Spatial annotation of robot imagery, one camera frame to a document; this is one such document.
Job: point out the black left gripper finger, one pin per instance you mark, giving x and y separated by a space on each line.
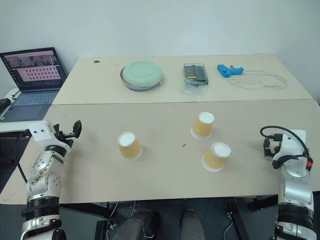
56 128
78 128

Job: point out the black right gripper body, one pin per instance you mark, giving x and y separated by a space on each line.
272 148

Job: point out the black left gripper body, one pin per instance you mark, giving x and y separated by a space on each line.
63 138

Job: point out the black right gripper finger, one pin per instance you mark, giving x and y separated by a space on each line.
268 155
266 144

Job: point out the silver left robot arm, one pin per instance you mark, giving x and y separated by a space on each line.
42 185

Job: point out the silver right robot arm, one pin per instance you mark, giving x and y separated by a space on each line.
296 195

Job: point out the yellow paper cup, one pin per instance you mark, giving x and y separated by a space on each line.
203 126
128 147
216 157

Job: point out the grey open laptop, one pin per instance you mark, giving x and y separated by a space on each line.
32 82

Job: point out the white bowl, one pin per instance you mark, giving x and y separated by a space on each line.
140 88

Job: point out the blue plastic gun-shaped tool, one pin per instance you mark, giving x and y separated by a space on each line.
228 70

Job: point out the pale green bowl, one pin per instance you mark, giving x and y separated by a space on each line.
142 72

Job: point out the clear plastic bag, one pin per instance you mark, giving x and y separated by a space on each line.
192 90

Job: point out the clear screwdriver bit case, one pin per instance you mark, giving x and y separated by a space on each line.
195 72

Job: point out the dark rounded shape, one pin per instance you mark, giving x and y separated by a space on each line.
191 223
137 225

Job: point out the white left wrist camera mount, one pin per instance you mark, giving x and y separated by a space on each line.
41 132

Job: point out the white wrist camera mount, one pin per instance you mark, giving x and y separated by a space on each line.
41 132
291 145

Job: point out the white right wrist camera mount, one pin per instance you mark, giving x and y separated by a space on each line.
291 145

